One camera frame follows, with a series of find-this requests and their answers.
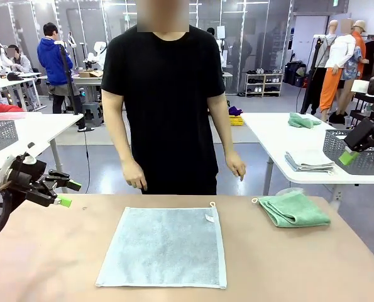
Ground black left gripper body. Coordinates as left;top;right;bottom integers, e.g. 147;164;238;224
8;159;54;194

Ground dark grey perforated basket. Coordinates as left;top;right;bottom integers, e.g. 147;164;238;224
323;129;374;176

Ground green towel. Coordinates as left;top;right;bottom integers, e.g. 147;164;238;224
288;112;322;128
251;191;331;228

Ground pale blue towel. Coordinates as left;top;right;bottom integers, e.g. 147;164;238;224
95;201;228;289

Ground person's left forearm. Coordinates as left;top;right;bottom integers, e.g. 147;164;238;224
214;124;238;155

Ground person's right forearm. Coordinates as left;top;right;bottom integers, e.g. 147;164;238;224
106;125;136;163

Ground light grey perforated basket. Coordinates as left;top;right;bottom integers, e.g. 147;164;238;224
0;120;19;151

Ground person's right hand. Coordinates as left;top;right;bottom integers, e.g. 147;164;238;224
123;159;148;191

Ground person's left hand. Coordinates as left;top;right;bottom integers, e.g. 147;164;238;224
226;150;247;182

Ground black utility cart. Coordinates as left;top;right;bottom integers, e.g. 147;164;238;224
346;80;374;130

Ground white table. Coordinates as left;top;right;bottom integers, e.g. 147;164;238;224
241;112;374;211
0;111;84;194

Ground grey plastic stool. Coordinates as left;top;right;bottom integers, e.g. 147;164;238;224
81;102;104;126

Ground mannequin in white shirt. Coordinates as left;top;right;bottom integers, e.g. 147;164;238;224
319;18;358;123

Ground black storage bins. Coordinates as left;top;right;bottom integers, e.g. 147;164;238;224
283;61;307;87

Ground long white desk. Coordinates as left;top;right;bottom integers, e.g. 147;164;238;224
0;72;43;111

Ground mannequin with beige hat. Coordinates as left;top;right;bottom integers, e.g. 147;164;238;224
340;19;370;117

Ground grey workbench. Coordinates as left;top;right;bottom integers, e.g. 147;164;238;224
72;75;104;95

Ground wooden shoe rack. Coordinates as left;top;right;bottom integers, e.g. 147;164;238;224
245;72;284;98

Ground open cardboard box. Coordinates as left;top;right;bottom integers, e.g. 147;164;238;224
79;69;104;79

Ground bare-headed white mannequin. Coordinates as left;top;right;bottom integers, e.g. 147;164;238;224
299;19;340;116

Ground seated person in grey hoodie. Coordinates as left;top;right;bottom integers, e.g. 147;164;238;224
0;44;34;74

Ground person in blue jacket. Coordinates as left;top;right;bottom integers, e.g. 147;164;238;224
36;21;96;133

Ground person in black T-shirt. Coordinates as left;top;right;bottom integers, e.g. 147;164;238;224
101;0;227;196

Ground thin black hanging cable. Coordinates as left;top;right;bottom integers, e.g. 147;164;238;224
82;115;92;193

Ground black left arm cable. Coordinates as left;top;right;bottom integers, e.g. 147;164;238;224
0;184;18;243

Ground black tripod pole with camera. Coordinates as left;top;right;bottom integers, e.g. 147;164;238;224
54;40;80;116

